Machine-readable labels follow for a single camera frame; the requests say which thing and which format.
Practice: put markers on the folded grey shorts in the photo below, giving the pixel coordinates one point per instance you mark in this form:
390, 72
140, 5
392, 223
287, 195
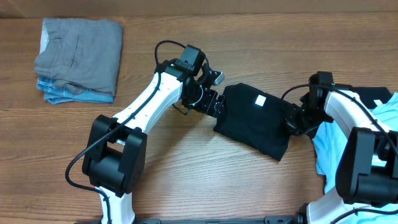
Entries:
82, 54

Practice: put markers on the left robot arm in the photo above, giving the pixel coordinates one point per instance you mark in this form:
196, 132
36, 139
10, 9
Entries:
116, 157

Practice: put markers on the light blue t-shirt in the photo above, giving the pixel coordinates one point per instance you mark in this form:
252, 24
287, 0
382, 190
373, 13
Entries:
329, 143

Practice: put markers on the black t-shirt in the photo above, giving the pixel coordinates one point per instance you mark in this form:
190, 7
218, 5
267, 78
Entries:
254, 118

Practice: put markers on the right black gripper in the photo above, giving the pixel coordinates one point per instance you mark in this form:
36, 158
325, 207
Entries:
293, 125

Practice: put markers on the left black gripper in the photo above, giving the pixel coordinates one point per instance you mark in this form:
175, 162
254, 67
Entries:
206, 105

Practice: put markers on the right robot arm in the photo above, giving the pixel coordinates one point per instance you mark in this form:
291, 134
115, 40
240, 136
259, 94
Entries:
366, 177

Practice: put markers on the folded black garment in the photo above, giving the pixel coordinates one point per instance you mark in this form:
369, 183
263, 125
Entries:
372, 97

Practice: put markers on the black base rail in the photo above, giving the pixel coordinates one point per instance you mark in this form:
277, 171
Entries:
279, 219

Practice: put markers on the folded blue jeans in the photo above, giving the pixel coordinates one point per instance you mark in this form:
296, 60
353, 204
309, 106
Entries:
56, 95

